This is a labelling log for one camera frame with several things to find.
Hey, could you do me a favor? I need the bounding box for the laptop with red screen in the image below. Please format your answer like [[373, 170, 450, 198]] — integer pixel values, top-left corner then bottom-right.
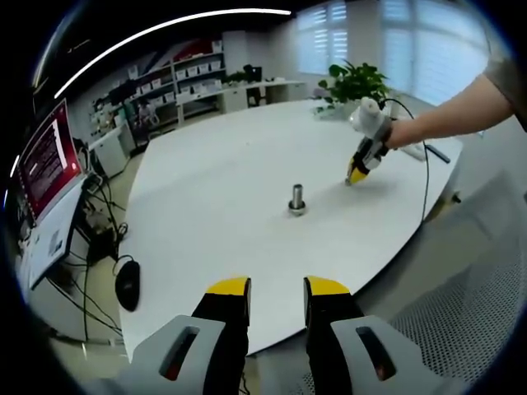
[[15, 98, 88, 290]]

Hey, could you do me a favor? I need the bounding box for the narrow window blind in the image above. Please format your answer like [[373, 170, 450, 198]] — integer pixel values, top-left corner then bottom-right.
[[296, 1, 349, 76]]

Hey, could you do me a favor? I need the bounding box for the curved ceiling light strip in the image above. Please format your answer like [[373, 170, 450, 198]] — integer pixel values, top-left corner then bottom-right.
[[54, 8, 293, 100]]

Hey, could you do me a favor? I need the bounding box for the bundle of black cables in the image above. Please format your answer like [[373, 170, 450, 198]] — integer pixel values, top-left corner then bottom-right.
[[77, 172, 133, 343]]

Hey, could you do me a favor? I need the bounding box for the black countertop machine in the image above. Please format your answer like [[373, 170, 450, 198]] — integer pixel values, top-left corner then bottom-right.
[[242, 64, 263, 84]]

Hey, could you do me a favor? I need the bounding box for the white cabinet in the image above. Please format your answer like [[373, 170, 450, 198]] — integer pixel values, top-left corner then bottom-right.
[[88, 125, 138, 180]]

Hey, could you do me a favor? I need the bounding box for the green potted plant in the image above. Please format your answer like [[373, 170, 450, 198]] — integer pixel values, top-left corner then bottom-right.
[[315, 60, 390, 121]]

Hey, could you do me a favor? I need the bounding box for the large threaded steel stud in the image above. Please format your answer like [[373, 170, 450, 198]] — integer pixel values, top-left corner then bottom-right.
[[287, 184, 310, 217]]

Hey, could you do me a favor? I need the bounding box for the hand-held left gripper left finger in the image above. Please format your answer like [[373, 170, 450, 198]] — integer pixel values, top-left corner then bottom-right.
[[123, 276, 252, 395]]

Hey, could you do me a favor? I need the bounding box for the white storage shelf with bins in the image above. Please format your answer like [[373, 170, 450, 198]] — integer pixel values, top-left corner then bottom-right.
[[90, 39, 228, 133]]

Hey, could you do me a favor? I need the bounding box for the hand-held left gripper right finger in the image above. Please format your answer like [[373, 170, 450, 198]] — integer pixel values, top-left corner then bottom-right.
[[303, 276, 460, 395]]

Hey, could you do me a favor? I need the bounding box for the long white counter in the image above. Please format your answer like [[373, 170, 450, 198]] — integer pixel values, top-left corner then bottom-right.
[[175, 79, 308, 125]]

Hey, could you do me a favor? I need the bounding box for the wide window blind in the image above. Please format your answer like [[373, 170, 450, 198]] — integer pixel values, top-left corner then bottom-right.
[[382, 0, 492, 105]]

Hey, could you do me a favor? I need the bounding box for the person's grey sleeve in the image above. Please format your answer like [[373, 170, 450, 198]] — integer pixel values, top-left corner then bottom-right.
[[483, 40, 527, 133]]

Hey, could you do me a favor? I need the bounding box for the grey mesh office chair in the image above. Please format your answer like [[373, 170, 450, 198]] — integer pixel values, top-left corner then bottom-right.
[[382, 180, 522, 390]]

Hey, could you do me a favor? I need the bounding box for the black computer mouse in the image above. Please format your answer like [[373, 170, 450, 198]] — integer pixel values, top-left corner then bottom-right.
[[114, 259, 142, 313]]

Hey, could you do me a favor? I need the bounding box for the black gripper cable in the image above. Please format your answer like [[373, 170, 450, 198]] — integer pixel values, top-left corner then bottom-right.
[[380, 98, 431, 225]]

